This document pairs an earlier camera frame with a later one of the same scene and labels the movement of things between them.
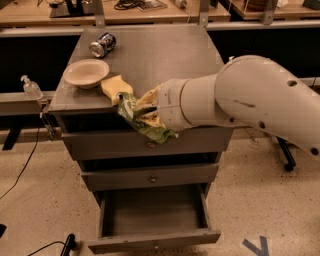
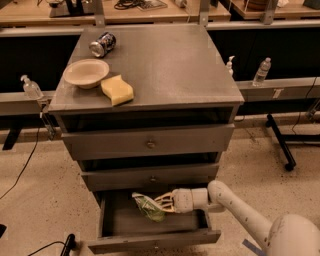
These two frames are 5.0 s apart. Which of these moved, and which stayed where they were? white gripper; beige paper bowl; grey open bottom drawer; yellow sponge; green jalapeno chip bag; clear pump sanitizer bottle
Moved: green jalapeno chip bag; white gripper
Stayed: yellow sponge; beige paper bowl; clear pump sanitizer bottle; grey open bottom drawer
